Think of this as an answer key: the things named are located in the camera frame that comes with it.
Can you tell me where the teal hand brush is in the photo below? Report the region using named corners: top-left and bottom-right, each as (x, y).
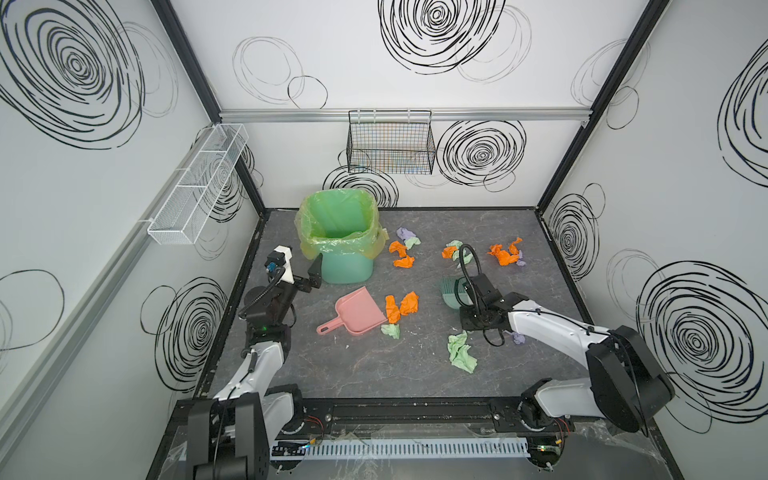
top-left (439, 277), bottom-right (461, 310)

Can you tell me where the pink plastic dustpan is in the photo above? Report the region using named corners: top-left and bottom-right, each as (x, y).
top-left (316, 287), bottom-right (388, 336)

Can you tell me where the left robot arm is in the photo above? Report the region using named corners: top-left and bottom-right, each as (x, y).
top-left (185, 246), bottom-right (323, 479)

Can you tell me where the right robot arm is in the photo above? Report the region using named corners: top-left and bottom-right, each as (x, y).
top-left (453, 244), bottom-right (675, 433)

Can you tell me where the green paper scrap front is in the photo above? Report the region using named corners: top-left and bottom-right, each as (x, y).
top-left (447, 331), bottom-right (478, 374)

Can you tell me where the green trash bin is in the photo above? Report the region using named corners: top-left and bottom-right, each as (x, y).
top-left (302, 189), bottom-right (390, 285)

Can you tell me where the yellow-green bin liner bag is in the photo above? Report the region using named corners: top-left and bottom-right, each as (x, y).
top-left (294, 189), bottom-right (389, 260)

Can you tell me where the orange paper scrap far right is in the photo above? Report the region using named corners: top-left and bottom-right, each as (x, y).
top-left (488, 237), bottom-right (523, 266)

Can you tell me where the orange paper scrap centre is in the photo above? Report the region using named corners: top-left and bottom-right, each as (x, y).
top-left (385, 292), bottom-right (420, 324)

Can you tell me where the orange paper scrap near bin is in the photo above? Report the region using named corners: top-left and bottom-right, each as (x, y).
top-left (388, 241), bottom-right (415, 269)

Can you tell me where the purple paper scrap back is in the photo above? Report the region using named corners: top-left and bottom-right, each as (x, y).
top-left (396, 227), bottom-right (421, 250)

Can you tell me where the small green scrap centre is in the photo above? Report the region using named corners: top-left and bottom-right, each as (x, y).
top-left (380, 323), bottom-right (401, 340)

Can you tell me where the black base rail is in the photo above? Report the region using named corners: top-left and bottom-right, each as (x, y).
top-left (173, 395), bottom-right (652, 428)

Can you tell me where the white mesh wall shelf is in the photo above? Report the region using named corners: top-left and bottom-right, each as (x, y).
top-left (147, 123), bottom-right (248, 246)

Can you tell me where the black wire basket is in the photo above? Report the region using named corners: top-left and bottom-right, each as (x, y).
top-left (345, 109), bottom-right (437, 175)

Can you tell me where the grey slotted cable duct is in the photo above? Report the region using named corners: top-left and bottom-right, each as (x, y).
top-left (270, 438), bottom-right (530, 462)

